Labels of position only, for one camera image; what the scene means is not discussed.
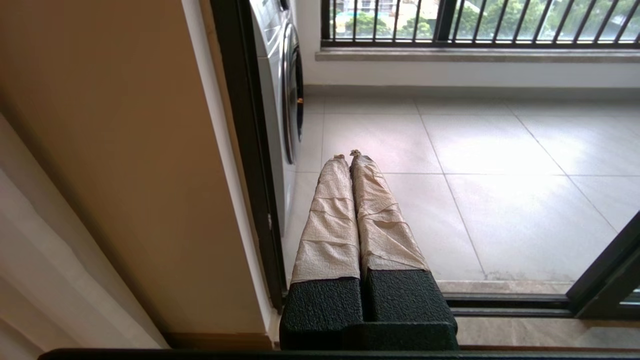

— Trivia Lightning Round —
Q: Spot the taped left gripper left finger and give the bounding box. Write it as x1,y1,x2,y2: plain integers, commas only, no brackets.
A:
279,154,365,351

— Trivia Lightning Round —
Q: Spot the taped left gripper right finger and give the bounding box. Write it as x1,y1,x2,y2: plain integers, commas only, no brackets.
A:
349,149,458,325

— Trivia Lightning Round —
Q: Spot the dark framed sliding glass door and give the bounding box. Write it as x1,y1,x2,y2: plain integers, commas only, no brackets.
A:
566,210,640,321

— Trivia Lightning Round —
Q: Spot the silver front-load washing machine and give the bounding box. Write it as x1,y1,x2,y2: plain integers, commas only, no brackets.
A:
248,0,305,236

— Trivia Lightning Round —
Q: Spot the grey stone balcony sill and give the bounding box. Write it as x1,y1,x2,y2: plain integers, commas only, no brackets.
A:
315,47,640,64

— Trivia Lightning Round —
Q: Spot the beige curtain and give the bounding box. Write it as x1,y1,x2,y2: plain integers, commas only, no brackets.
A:
0,115,170,351

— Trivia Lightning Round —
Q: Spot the dark outer door frame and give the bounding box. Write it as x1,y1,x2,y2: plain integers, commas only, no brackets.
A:
210,0,576,321

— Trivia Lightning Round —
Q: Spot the dark balcony window frame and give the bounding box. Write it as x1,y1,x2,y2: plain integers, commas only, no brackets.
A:
320,0,640,49

